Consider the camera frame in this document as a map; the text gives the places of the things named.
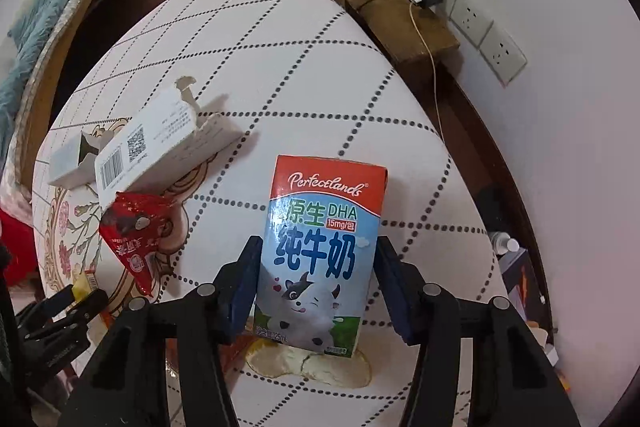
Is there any small white torn cardboard box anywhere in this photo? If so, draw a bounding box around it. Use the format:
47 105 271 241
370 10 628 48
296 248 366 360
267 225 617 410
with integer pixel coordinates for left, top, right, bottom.
47 127 126 188

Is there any dark orange printed box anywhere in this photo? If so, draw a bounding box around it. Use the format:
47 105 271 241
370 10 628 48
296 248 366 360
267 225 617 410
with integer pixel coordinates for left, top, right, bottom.
499 247 548 313

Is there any white wall socket row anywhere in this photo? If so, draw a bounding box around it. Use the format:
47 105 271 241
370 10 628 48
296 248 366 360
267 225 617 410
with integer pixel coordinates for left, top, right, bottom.
379 0 529 86

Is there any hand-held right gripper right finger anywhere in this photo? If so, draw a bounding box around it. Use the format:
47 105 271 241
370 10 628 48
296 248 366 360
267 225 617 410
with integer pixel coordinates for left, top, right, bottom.
374 234 583 427

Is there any red cloth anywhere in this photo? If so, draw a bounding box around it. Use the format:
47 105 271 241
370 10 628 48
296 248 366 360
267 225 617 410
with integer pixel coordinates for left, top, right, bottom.
0 207 37 290

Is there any white charging cable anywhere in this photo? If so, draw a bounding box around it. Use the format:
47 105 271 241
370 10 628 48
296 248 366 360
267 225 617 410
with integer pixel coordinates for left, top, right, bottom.
408 1 447 148

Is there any blue fluffy blanket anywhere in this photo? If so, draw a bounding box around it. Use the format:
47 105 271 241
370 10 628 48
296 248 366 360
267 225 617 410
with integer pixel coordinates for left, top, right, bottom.
0 0 97 160

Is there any wooden stool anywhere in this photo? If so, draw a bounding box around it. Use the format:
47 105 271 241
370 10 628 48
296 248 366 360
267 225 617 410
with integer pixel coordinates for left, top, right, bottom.
329 0 462 68

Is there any white barcode cardboard box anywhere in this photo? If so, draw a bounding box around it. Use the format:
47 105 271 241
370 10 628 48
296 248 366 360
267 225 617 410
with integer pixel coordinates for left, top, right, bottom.
94 77 246 210

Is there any blue red milk carton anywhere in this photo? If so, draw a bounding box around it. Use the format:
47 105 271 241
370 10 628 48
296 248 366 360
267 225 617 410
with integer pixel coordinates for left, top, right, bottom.
252 154 389 358

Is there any pale yellow peel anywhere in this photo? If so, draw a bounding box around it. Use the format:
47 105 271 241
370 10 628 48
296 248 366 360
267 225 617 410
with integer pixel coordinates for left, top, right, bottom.
245 338 374 386

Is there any yellow orange packet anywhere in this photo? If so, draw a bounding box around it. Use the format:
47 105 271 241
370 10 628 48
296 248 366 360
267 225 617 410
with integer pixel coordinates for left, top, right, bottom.
71 269 102 305

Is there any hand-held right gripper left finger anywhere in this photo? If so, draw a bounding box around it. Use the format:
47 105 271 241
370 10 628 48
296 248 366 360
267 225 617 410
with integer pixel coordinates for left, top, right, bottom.
59 234 264 427

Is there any red snack wrapper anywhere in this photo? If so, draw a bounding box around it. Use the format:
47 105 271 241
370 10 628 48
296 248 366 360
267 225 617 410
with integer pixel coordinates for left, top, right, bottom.
98 191 177 299

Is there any white quilted tablecloth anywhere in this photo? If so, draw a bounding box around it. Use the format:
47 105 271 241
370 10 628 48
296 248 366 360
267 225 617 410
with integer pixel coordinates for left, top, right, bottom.
30 0 506 427

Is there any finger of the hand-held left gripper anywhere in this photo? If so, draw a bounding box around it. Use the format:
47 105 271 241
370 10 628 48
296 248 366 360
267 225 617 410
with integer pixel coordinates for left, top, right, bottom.
42 285 110 327
16 307 93 350

